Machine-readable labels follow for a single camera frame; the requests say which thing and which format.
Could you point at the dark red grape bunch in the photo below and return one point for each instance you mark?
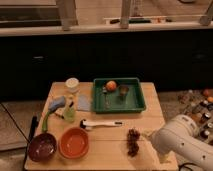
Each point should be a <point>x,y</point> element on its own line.
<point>132,145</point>

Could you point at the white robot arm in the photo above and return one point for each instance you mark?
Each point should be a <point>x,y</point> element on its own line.
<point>178,135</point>

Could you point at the small metal cup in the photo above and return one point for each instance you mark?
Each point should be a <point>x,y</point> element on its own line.
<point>123,91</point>

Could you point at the white plastic cup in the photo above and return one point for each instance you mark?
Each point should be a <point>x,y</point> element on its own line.
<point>72,84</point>

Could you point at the orange fruit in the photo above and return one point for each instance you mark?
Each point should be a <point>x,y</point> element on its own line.
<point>111,85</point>

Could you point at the green plastic tray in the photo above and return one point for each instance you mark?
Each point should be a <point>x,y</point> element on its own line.
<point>133,103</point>

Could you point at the blue grey cloth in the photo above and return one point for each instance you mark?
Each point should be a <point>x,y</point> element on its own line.
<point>83,103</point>

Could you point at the wooden table board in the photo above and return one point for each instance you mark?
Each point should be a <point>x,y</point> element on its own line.
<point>107,145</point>

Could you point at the orange bowl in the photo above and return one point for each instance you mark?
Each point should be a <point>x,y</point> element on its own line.
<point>74,143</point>

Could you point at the dark purple bowl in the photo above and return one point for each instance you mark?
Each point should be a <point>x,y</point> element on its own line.
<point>42,147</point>

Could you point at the spice bottle rack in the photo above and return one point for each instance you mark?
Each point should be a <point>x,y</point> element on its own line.
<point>199,107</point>

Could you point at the white handled kitchen tool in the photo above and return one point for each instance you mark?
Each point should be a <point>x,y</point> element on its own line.
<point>89,125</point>

